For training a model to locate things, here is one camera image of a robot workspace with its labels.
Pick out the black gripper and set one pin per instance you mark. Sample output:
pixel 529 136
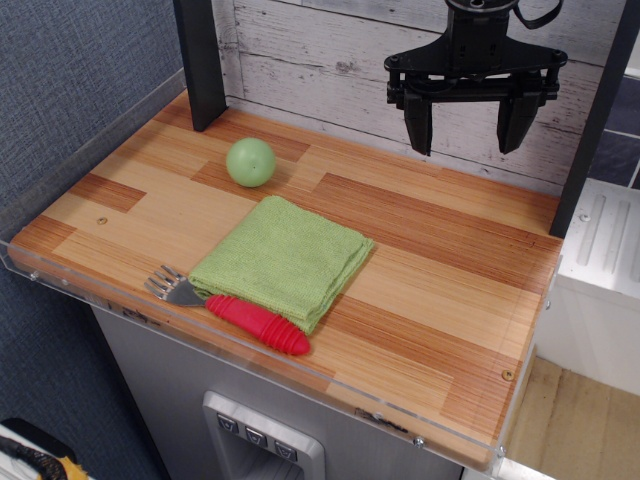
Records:
pixel 475 60

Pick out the silver toy fridge cabinet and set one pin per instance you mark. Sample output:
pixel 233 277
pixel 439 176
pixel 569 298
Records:
pixel 216 415

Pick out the green cloth napkin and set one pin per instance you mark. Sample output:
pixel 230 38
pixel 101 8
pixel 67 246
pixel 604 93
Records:
pixel 288 260

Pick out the red handled metal fork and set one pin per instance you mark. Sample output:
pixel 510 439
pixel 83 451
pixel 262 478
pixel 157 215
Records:
pixel 269 328

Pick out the white toy sink counter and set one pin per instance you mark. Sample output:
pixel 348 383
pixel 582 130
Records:
pixel 590 323

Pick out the black left frame post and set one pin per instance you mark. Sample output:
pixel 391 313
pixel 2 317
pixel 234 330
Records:
pixel 201 61

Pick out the yellow object bottom left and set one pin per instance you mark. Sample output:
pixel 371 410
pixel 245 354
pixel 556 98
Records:
pixel 72 470

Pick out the black frame post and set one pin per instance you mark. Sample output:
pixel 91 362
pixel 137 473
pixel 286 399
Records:
pixel 201 61
pixel 608 87

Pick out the green ball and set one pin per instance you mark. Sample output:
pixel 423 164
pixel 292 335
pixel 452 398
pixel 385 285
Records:
pixel 250 162

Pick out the black right frame post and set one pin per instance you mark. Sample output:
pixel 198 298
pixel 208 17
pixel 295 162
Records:
pixel 608 87

